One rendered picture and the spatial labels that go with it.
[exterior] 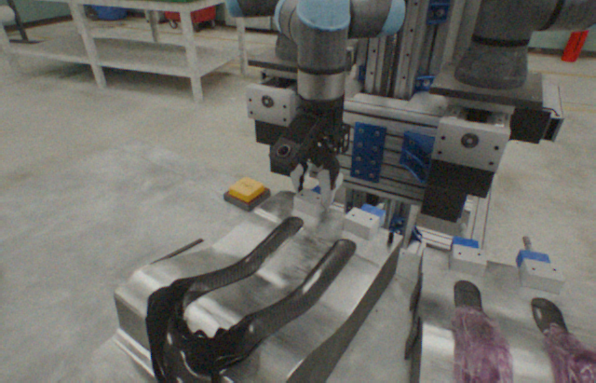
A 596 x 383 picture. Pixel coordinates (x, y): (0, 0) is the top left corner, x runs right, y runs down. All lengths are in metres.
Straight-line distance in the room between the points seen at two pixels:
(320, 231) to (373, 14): 0.38
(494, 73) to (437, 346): 0.62
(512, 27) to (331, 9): 0.48
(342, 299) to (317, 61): 0.35
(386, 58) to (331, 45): 0.58
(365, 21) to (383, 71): 0.45
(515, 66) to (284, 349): 0.77
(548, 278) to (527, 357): 0.18
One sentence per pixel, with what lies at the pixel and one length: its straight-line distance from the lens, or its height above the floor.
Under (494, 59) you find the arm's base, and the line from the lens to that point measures 0.96.
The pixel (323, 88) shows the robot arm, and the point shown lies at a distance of 0.59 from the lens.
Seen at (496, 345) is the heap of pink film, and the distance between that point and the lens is 0.54.
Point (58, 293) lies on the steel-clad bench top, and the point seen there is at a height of 0.80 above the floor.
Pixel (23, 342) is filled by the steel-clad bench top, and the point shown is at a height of 0.80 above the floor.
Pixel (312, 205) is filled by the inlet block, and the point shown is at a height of 0.91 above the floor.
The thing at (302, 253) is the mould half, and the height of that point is 0.89.
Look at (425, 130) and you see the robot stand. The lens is 1.01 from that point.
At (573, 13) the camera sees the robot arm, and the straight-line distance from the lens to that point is 1.00.
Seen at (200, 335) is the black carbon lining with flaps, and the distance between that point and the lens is 0.48.
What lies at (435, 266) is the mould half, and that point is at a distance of 0.70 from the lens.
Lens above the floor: 1.33
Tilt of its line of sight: 34 degrees down
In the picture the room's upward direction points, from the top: straight up
